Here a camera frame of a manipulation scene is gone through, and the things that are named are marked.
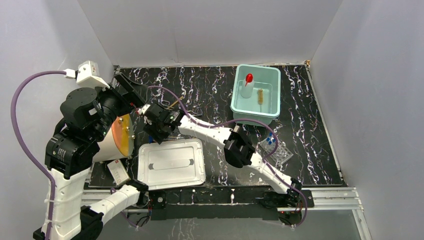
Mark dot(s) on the wooden-handled test tube brush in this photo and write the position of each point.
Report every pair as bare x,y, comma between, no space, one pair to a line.
260,97

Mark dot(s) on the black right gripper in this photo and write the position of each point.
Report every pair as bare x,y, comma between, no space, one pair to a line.
149,129

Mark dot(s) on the clear test tube rack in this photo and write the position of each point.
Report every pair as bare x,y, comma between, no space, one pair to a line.
277,152

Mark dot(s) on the light teal plastic bin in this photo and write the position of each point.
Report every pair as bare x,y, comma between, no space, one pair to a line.
247,110

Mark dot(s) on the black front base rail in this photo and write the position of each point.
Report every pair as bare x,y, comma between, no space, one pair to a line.
243,202

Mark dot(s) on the white plastic bin lid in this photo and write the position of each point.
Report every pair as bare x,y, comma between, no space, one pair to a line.
171,164

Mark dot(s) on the small white labelled box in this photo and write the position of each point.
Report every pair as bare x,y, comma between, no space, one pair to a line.
118,172

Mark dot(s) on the cream cylindrical centrifuge drum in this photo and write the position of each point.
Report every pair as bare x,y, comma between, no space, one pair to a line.
118,142

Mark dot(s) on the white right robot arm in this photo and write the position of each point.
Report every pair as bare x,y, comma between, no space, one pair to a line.
238,149

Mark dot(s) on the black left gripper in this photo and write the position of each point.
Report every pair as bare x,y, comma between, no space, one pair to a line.
125,87

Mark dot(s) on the white red-capped wash bottle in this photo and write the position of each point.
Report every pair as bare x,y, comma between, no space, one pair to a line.
248,86

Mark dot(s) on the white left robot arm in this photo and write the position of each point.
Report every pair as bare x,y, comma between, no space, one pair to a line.
88,114

